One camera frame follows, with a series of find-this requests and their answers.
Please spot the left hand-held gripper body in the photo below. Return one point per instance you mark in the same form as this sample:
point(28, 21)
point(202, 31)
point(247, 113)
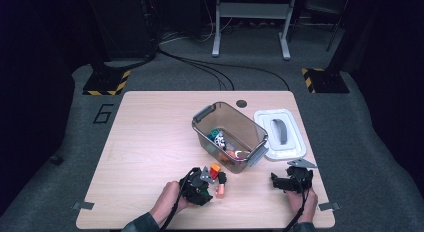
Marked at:
point(191, 188)

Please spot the person's right hand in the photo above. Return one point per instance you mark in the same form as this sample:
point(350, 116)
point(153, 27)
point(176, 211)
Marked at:
point(311, 203)

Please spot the black toy brick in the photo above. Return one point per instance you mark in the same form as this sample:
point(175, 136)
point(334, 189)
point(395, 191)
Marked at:
point(222, 177)

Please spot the salmon toy brick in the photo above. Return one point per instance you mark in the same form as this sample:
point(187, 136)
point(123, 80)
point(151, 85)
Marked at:
point(220, 190)

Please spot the grey transparent storage box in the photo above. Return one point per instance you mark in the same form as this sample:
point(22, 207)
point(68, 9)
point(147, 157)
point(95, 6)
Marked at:
point(240, 123)

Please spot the black yellow striped base plate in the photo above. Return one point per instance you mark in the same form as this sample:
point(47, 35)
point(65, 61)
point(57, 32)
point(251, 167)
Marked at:
point(106, 82)
point(328, 82)

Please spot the grey metal bracket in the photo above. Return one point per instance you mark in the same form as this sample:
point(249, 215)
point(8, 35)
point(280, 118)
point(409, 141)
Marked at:
point(84, 205)
point(329, 206)

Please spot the dark round table grommet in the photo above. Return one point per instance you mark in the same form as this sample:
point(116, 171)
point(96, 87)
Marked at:
point(241, 103)

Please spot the dark curtain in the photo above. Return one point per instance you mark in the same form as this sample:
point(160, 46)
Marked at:
point(393, 92)
point(33, 92)

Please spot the person's left hand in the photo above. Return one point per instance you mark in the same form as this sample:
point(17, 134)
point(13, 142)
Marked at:
point(168, 197)

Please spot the small dark floor object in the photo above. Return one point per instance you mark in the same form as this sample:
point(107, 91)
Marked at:
point(56, 159)

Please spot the white toy car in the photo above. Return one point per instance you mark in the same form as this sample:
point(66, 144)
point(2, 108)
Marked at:
point(220, 141)

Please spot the black equipment cabinet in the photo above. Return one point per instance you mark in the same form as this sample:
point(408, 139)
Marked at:
point(123, 25)

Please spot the green toy brick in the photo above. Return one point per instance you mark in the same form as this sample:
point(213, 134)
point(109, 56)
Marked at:
point(208, 192)

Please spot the dark metal stand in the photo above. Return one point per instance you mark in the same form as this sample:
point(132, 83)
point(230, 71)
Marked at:
point(335, 38)

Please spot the white metal stand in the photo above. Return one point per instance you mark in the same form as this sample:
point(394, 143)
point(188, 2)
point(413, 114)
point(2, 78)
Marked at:
point(253, 10)

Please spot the long pink toy brick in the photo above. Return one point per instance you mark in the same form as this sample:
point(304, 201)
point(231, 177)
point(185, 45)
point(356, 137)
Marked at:
point(230, 155)

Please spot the teal blue toy brick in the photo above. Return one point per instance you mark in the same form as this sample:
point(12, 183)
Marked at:
point(213, 134)

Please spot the orange toy brick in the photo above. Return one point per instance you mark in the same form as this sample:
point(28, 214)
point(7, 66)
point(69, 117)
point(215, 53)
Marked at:
point(215, 167)

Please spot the red toy brick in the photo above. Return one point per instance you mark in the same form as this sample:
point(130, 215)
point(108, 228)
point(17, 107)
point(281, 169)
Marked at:
point(214, 174)

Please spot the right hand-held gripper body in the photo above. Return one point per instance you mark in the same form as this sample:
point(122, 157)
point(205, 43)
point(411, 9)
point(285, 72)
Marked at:
point(300, 180)

